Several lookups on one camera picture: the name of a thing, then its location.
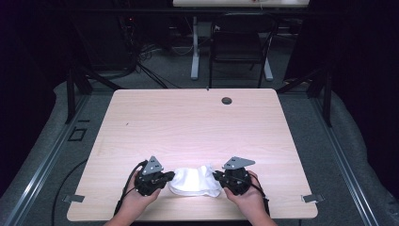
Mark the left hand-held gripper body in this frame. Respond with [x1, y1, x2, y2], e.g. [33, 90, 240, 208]
[135, 155, 168, 198]

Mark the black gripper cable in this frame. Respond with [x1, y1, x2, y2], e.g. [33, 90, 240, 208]
[233, 173, 271, 218]
[114, 159, 149, 216]

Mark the aluminium floor rail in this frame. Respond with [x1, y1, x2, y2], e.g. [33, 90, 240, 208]
[2, 93, 92, 226]
[310, 93, 381, 226]

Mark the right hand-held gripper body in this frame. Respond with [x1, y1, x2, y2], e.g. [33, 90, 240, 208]
[220, 156, 256, 197]

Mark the person's right hand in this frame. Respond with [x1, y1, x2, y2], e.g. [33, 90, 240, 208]
[223, 169, 268, 218]

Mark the white desk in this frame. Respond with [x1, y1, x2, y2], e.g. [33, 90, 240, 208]
[172, 0, 310, 82]

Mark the grey metal table bracket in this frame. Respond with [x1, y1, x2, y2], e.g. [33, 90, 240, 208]
[61, 194, 86, 203]
[300, 193, 326, 203]

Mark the black floor cable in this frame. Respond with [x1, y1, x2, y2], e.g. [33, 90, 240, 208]
[51, 158, 89, 226]

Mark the black metal stand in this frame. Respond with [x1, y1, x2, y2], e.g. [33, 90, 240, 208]
[64, 65, 122, 125]
[276, 67, 333, 128]

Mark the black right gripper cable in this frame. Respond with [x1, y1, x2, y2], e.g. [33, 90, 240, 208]
[233, 173, 271, 218]

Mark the black folding chair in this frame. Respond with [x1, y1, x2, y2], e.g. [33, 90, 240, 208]
[208, 12, 280, 89]

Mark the white sock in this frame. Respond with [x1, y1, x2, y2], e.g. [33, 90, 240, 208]
[168, 170, 223, 199]
[170, 164, 222, 193]

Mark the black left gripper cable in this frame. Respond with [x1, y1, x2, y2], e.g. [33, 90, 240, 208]
[114, 159, 149, 216]

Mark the bundle of black cables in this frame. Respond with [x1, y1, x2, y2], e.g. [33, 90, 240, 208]
[118, 14, 182, 90]

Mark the person's left hand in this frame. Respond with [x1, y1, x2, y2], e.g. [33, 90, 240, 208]
[120, 173, 162, 218]

